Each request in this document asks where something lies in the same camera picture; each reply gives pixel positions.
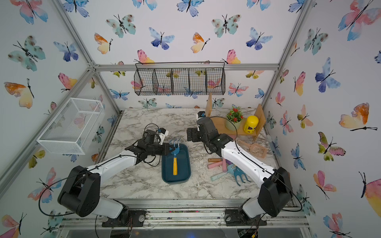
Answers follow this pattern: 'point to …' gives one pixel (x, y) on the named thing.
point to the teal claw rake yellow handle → (238, 171)
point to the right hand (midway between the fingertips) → (194, 129)
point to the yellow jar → (251, 124)
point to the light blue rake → (229, 171)
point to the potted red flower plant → (234, 118)
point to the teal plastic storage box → (184, 172)
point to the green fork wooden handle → (215, 159)
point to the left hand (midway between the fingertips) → (175, 147)
